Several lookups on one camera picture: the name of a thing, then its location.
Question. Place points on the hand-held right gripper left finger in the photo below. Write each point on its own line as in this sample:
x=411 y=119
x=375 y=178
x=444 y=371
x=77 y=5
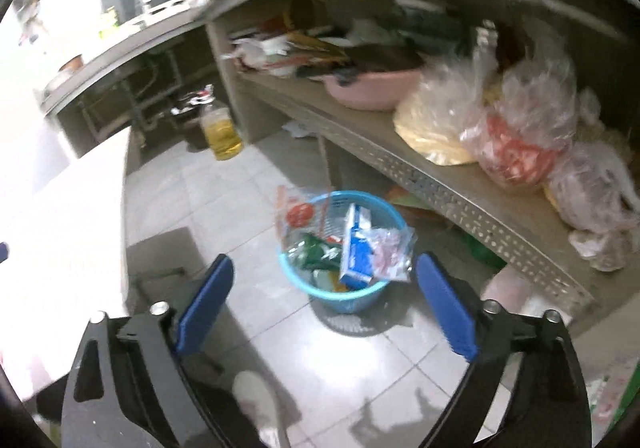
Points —
x=205 y=303

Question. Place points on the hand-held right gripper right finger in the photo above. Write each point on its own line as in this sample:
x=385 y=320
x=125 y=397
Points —
x=445 y=308

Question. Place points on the pink candy wrapper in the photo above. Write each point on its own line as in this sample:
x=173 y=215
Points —
x=392 y=253

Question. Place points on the blue plastic basket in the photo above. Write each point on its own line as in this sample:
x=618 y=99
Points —
x=350 y=300

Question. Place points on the blue white carton box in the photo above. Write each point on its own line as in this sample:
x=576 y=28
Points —
x=356 y=253

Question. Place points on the white pink plastic bag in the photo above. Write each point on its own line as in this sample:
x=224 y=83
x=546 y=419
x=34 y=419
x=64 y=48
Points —
x=510 y=290

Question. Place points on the green bag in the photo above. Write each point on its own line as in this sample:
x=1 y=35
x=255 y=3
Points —
x=485 y=250

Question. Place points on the white slipper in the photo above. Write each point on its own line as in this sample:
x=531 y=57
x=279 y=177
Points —
x=260 y=398

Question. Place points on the grey metal shelf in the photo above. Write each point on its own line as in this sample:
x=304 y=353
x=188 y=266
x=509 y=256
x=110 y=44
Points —
x=450 y=198

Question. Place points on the red plastic bag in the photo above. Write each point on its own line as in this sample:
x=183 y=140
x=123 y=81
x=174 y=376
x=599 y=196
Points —
x=515 y=153

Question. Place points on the yellow cooking oil bottle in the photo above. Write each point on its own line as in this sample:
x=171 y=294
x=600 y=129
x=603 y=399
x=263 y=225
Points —
x=222 y=133

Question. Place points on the yellow plastic bag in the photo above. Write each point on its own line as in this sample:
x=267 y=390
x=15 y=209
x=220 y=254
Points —
x=430 y=128

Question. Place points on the printed plastic bag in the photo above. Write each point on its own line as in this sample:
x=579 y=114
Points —
x=610 y=400

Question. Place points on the white crumpled plastic bag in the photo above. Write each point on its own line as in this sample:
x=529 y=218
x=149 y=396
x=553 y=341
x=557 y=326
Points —
x=595 y=188

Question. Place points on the pink plastic basin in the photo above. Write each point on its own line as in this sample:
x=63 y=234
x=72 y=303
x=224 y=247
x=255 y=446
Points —
x=370 y=91

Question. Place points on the bowl on counter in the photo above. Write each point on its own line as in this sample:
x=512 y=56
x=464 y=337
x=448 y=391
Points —
x=72 y=63

